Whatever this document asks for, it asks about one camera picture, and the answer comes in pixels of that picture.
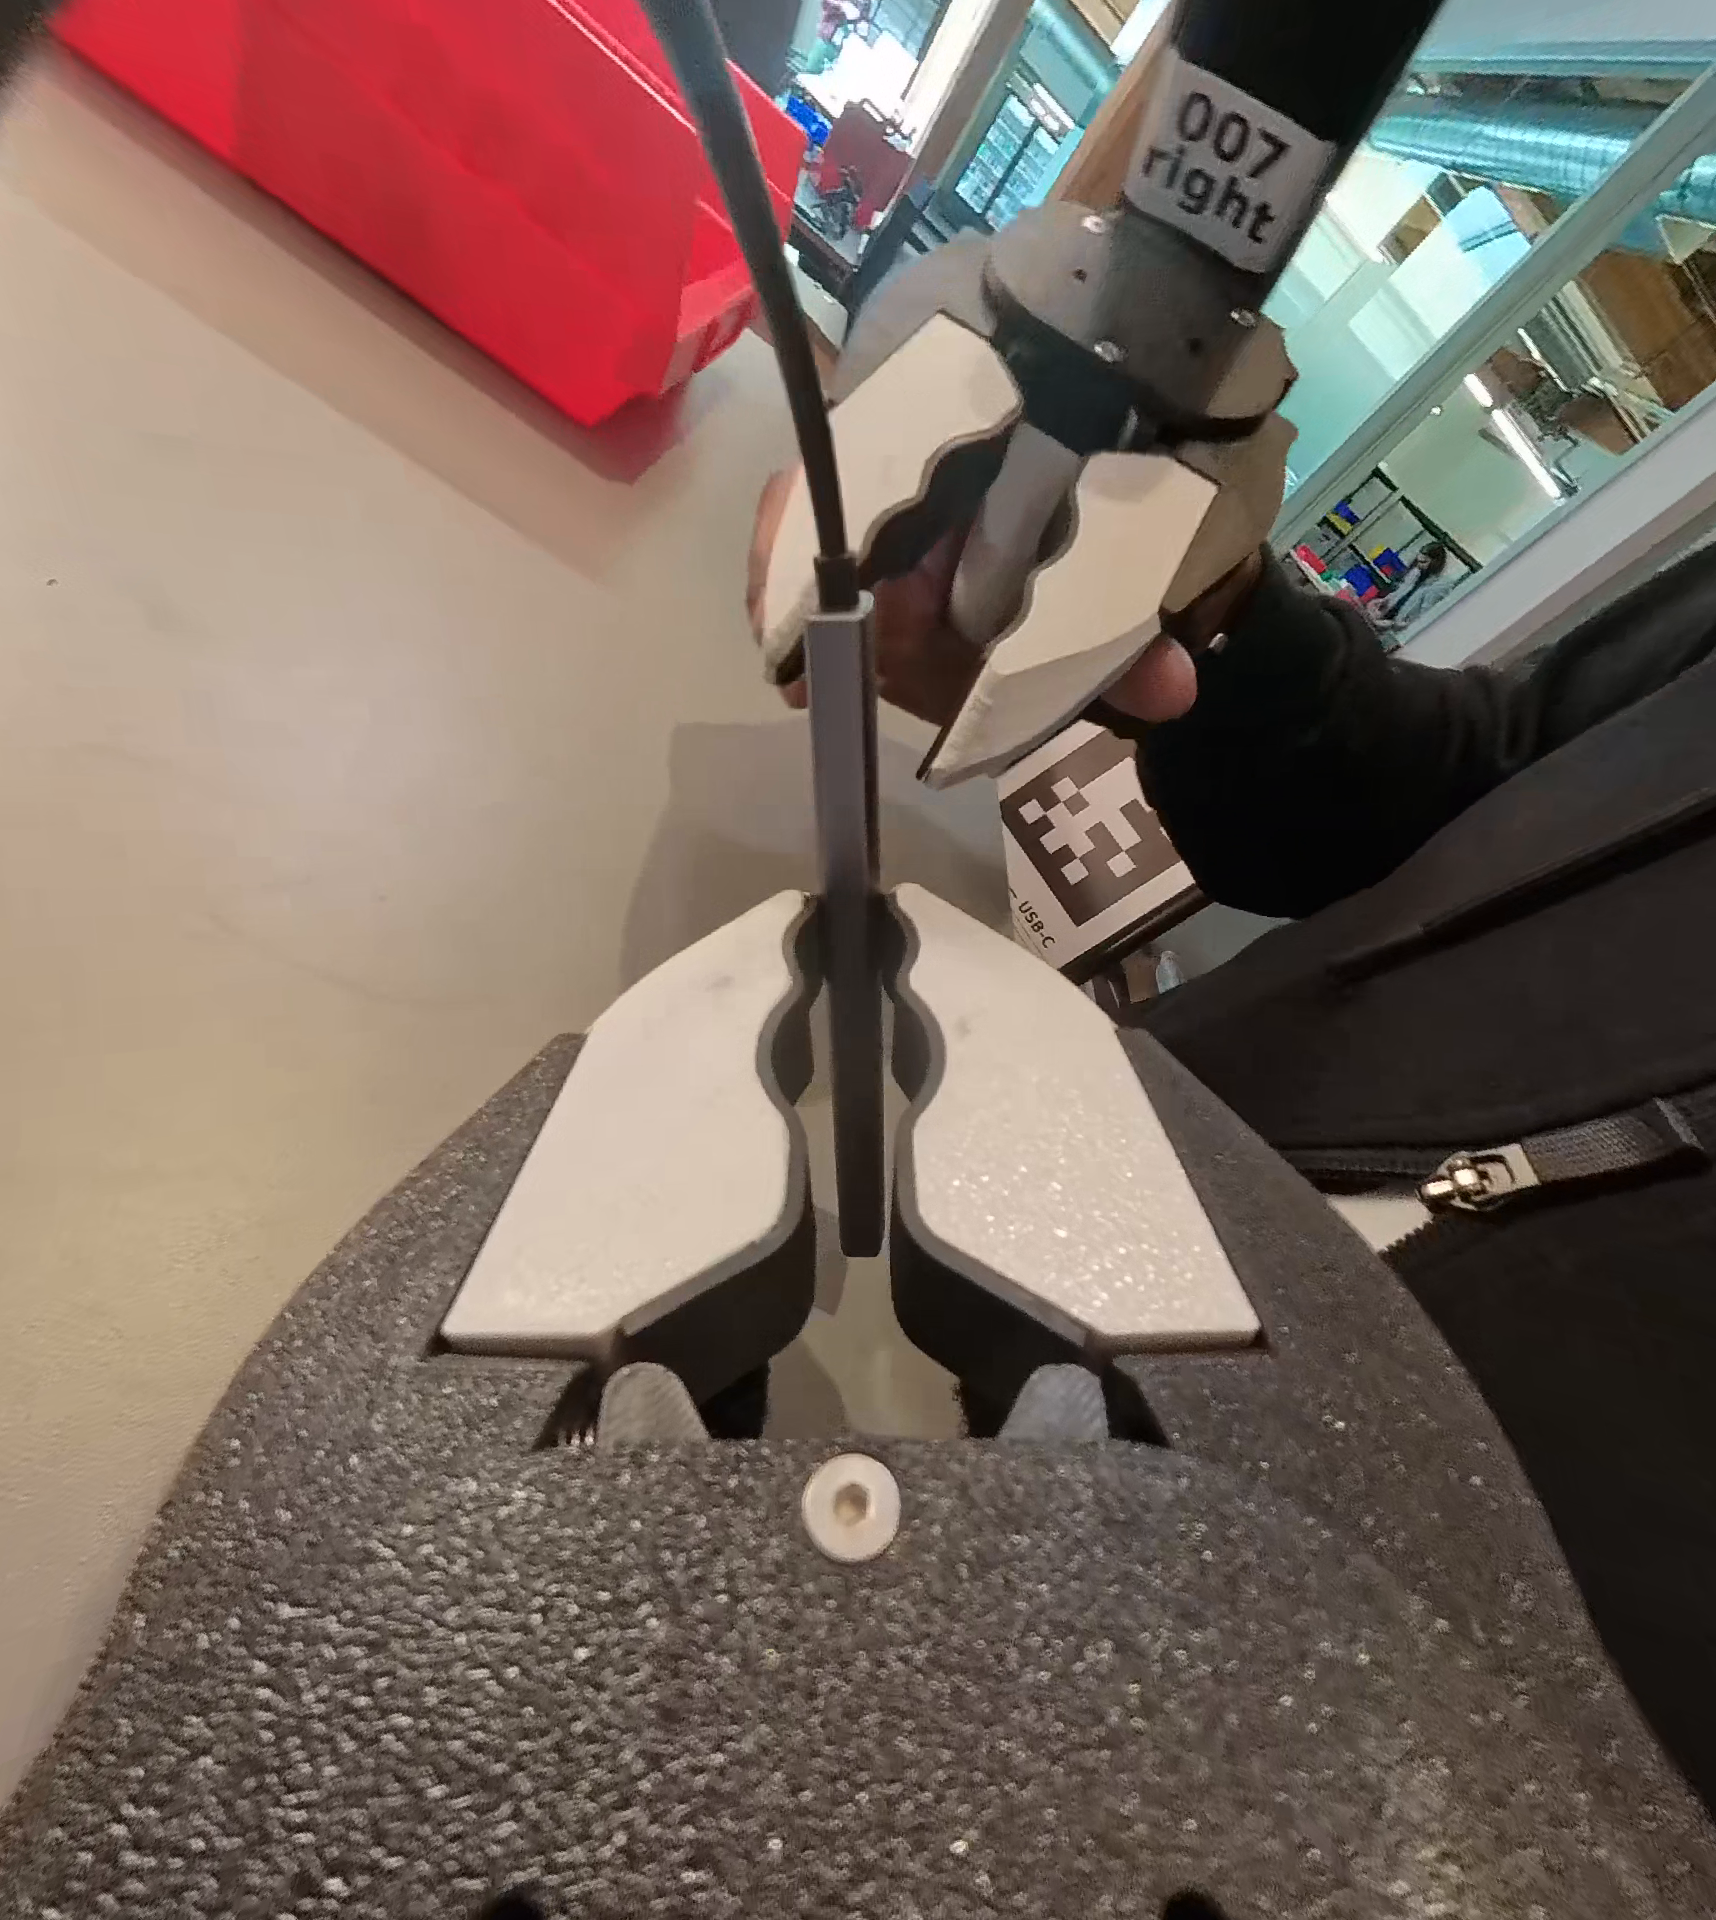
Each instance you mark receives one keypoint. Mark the white marker tag card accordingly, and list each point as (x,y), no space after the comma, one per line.
(1083,841)

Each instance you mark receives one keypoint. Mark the person's black jacket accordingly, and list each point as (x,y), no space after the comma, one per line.
(1623,1351)

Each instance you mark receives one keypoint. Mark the person's right forearm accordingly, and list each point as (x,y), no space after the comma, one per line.
(1292,750)

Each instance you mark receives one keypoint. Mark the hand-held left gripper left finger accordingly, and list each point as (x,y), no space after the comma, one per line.
(618,1170)

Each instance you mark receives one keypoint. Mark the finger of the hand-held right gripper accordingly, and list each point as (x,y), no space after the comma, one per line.
(932,398)
(1112,570)

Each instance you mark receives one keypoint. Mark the silver ventilation duct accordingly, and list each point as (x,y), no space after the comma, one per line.
(1623,159)

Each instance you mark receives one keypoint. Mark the red plastic bin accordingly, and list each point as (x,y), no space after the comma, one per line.
(468,180)

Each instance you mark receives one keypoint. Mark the person's right hand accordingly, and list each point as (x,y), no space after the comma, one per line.
(918,645)

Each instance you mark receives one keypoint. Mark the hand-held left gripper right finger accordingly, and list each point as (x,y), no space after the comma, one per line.
(1068,1170)

